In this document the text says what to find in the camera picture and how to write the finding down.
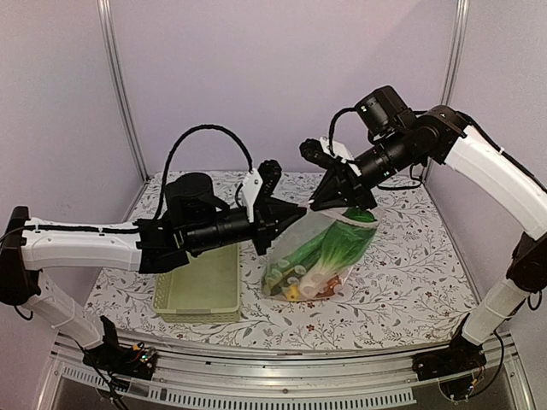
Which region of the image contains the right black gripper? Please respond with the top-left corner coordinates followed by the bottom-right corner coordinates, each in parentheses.
top-left (310, 128), bottom-right (421, 209)

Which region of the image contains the clear zip top bag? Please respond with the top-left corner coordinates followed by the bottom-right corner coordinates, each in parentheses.
top-left (260, 204), bottom-right (379, 303)

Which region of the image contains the green bok choy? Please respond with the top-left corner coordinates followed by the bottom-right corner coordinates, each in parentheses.
top-left (277, 207), bottom-right (379, 296)

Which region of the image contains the yellow lemon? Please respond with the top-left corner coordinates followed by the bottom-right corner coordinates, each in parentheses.
top-left (285, 285), bottom-right (300, 302)

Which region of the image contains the brown potato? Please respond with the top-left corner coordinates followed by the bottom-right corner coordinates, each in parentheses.
top-left (322, 276), bottom-right (343, 297)

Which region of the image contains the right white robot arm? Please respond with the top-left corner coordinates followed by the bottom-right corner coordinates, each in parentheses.
top-left (300, 85), bottom-right (546, 372)

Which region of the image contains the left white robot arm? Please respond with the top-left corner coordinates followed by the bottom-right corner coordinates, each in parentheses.
top-left (1, 170), bottom-right (307, 371)

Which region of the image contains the green plastic basket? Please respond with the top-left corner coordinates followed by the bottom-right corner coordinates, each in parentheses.
top-left (151, 244), bottom-right (241, 324)

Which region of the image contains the floral tablecloth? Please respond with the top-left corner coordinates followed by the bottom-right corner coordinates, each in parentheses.
top-left (83, 170), bottom-right (484, 351)

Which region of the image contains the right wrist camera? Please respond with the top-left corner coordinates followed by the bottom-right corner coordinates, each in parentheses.
top-left (299, 137), bottom-right (354, 169)

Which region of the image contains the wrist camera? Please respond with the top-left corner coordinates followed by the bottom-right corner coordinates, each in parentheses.
top-left (299, 137), bottom-right (354, 169)
top-left (240, 160), bottom-right (282, 222)

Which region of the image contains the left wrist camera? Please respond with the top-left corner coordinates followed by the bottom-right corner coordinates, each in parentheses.
top-left (240, 160), bottom-right (282, 222)

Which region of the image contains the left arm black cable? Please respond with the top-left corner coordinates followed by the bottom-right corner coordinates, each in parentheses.
top-left (156, 123), bottom-right (256, 219)

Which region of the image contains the front aluminium rail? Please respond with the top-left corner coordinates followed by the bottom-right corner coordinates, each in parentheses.
top-left (36, 331), bottom-right (535, 410)

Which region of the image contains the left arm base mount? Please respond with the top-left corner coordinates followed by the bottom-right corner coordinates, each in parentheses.
top-left (83, 316), bottom-right (157, 380)

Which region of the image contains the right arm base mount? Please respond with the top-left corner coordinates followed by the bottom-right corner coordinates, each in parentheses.
top-left (412, 329), bottom-right (486, 401)

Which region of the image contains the right aluminium frame post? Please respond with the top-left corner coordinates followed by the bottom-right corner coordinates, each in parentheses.
top-left (440, 0), bottom-right (470, 105)

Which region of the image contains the aluminium frame post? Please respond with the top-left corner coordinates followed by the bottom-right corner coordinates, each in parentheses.
top-left (97, 0), bottom-right (150, 183)
top-left (440, 0), bottom-right (470, 105)

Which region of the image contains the left aluminium frame post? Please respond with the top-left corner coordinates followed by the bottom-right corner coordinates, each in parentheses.
top-left (97, 0), bottom-right (150, 183)

